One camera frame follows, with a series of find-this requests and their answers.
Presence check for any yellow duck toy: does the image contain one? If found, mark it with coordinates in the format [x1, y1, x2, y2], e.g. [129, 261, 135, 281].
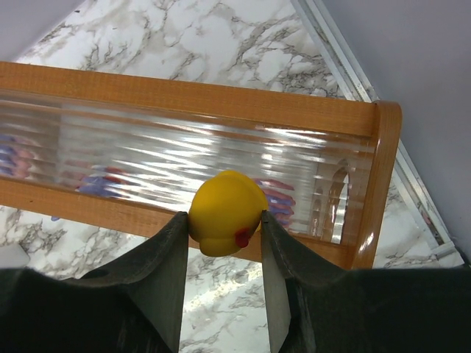
[188, 171, 269, 257]

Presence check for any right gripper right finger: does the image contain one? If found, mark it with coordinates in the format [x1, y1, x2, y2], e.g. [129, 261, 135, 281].
[261, 212, 470, 352]

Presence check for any purple bunny orange cup toy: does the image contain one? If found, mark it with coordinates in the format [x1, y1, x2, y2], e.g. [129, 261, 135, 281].
[75, 165, 127, 199]

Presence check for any wooden tiered shelf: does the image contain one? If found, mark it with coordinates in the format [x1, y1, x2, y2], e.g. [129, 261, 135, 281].
[1, 62, 402, 268]

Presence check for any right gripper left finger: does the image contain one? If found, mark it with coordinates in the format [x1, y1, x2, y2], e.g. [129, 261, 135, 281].
[1, 212, 188, 352]

